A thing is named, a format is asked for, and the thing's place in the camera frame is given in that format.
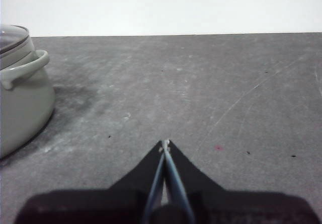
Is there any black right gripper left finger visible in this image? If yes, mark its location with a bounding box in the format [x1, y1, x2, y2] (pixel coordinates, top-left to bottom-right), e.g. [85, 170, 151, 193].
[15, 140, 166, 224]

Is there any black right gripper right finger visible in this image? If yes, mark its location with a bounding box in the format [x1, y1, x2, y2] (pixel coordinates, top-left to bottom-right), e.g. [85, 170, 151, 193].
[165, 139, 318, 224]

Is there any glass lid with green knob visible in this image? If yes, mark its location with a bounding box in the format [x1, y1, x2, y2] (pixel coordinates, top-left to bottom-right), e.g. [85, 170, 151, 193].
[0, 24, 31, 56]

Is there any sage green electric cooking pot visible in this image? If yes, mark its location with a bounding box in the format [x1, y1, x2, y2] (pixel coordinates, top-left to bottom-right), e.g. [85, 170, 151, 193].
[0, 36, 56, 160]

